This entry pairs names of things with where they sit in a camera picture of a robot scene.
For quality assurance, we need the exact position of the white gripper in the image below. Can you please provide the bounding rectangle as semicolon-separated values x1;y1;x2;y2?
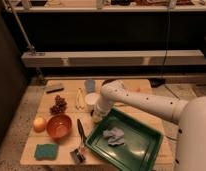
92;108;109;123

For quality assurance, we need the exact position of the white plastic cup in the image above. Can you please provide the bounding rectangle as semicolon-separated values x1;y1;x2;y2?
85;93;99;112

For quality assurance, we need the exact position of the green plastic tray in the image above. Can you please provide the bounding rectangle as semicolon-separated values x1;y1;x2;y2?
86;109;163;171

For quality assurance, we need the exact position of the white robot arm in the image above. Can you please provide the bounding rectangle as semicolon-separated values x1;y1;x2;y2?
92;80;206;171

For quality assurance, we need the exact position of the yellow banana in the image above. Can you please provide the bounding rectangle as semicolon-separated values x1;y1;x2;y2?
75;88;85;110

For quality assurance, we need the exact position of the blue plastic cup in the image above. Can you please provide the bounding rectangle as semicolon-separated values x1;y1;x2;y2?
84;79;95;93

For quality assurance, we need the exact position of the crumpled grey cloth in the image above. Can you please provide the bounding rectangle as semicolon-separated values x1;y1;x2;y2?
103;127;125;146

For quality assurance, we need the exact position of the bunch of dark grapes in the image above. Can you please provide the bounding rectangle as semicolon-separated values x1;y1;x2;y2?
50;95;67;115

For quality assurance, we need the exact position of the wooden table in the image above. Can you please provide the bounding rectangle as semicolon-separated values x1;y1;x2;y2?
20;79;173;167

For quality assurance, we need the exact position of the yellow orange fruit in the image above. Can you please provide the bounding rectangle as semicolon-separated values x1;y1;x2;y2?
33;117;46;132

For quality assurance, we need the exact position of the green sponge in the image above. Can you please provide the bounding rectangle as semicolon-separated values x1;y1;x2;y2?
34;144;58;160

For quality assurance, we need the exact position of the metal shelf rack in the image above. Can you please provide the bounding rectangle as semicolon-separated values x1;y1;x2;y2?
2;0;206;68

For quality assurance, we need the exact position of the black handled brush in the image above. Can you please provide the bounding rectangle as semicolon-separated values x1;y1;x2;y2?
70;120;86;164

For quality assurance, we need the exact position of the black cable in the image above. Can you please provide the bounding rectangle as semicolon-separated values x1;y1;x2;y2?
157;0;184;98

